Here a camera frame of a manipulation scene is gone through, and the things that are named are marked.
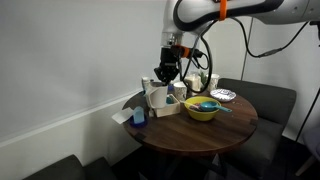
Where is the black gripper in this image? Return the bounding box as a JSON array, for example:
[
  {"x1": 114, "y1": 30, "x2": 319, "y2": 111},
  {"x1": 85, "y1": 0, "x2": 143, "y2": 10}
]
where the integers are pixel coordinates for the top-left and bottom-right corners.
[{"x1": 153, "y1": 45, "x2": 183, "y2": 86}]

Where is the white cup with handle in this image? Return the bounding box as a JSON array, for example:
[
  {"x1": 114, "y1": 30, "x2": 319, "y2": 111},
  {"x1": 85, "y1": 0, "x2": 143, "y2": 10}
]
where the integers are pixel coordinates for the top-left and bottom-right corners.
[{"x1": 145, "y1": 81, "x2": 170, "y2": 110}]

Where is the patterned paper cup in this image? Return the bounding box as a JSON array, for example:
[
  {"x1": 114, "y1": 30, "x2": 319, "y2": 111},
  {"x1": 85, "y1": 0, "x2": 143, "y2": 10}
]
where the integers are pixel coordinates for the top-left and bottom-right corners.
[
  {"x1": 207, "y1": 73, "x2": 221, "y2": 93},
  {"x1": 173, "y1": 81, "x2": 189, "y2": 102}
]

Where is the cream wooden box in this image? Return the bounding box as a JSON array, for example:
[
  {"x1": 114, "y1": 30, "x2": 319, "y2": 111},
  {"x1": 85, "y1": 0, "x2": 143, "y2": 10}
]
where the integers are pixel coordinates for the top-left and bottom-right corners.
[{"x1": 150, "y1": 93, "x2": 182, "y2": 119}]

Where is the small blue cup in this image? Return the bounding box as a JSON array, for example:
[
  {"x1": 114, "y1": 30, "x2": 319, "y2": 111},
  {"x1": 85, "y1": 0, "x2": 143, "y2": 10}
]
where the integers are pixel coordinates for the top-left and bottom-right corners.
[{"x1": 132, "y1": 106, "x2": 146, "y2": 125}]

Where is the white shaker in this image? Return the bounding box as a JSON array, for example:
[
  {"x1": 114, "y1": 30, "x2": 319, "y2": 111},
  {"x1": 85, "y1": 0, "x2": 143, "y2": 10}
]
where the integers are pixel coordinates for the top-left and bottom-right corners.
[{"x1": 140, "y1": 76, "x2": 151, "y2": 91}]

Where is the glass jar with grains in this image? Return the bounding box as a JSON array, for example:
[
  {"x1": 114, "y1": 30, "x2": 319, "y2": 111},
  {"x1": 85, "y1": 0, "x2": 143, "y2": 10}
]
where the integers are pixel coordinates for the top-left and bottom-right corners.
[{"x1": 183, "y1": 72, "x2": 202, "y2": 97}]

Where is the small green plant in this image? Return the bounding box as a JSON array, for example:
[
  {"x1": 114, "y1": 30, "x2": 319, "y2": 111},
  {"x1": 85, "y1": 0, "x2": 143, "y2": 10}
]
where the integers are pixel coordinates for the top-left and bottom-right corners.
[{"x1": 198, "y1": 70, "x2": 208, "y2": 88}]

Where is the wooden spoon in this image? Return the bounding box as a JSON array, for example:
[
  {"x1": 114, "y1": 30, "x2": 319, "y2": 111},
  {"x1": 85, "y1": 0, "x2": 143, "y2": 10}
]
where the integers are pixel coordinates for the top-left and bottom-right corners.
[{"x1": 179, "y1": 99, "x2": 202, "y2": 111}]

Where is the yellow bowl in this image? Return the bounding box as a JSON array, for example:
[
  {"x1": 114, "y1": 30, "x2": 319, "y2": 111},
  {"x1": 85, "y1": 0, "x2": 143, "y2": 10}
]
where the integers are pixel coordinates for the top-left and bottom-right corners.
[{"x1": 183, "y1": 96, "x2": 221, "y2": 122}]

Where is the teal scoop spoon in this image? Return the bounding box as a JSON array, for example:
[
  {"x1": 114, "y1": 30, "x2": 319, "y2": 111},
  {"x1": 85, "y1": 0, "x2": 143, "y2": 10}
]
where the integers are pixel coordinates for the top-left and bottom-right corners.
[{"x1": 198, "y1": 101, "x2": 233, "y2": 114}]

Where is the dark blue saucer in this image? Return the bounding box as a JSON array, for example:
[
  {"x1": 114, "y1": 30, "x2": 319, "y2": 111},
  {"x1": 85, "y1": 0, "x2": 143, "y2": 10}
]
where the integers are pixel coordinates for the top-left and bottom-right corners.
[{"x1": 128, "y1": 114, "x2": 148, "y2": 128}]

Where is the white paper napkin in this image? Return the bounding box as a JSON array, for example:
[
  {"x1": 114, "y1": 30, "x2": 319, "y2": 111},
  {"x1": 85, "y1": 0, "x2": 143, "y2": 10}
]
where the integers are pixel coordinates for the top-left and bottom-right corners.
[{"x1": 110, "y1": 106, "x2": 135, "y2": 126}]

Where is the blue patterned plate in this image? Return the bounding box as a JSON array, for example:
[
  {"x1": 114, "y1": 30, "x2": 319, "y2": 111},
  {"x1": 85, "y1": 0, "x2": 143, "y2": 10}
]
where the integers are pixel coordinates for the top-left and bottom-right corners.
[{"x1": 209, "y1": 88, "x2": 237, "y2": 103}]

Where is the round dark wooden table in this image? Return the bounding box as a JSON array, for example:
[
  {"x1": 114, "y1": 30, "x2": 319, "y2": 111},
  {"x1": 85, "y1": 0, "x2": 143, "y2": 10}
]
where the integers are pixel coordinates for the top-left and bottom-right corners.
[{"x1": 121, "y1": 87, "x2": 260, "y2": 158}]

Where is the white roller blind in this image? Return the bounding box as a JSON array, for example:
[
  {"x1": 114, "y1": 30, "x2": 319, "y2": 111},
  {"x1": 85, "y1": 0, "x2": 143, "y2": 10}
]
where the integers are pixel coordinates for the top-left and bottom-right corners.
[{"x1": 0, "y1": 0, "x2": 168, "y2": 143}]

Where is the dark grey armchair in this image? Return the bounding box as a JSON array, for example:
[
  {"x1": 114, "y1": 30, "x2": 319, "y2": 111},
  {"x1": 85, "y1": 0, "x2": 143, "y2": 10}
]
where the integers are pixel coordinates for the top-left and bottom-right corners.
[{"x1": 215, "y1": 77, "x2": 298, "y2": 179}]

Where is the black cushioned seat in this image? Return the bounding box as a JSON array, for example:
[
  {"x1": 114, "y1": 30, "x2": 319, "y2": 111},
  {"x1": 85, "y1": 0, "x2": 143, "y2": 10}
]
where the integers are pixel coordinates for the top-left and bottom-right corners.
[{"x1": 22, "y1": 154, "x2": 118, "y2": 180}]

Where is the grey chair with white leg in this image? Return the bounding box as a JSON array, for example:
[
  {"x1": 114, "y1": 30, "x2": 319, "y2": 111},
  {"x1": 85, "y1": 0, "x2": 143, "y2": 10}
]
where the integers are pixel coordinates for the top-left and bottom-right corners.
[{"x1": 294, "y1": 124, "x2": 320, "y2": 177}]

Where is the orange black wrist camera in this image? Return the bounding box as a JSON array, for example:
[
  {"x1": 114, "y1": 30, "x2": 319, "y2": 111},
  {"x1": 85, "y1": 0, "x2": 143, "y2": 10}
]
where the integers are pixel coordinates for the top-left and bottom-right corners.
[{"x1": 171, "y1": 43, "x2": 205, "y2": 62}]

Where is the thick black cable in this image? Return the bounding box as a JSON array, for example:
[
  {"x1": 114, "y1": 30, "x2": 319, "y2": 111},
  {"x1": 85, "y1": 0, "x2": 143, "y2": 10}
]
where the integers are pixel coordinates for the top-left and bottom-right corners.
[{"x1": 177, "y1": 19, "x2": 215, "y2": 95}]

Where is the orange strap on arm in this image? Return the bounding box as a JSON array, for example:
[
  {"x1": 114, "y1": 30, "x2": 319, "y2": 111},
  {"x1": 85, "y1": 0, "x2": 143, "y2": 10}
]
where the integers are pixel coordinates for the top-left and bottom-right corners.
[{"x1": 218, "y1": 0, "x2": 229, "y2": 22}]

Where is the thin black cable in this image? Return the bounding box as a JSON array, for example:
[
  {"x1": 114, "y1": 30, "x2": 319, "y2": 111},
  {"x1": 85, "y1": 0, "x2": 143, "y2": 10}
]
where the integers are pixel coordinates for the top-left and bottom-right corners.
[{"x1": 229, "y1": 16, "x2": 312, "y2": 60}]

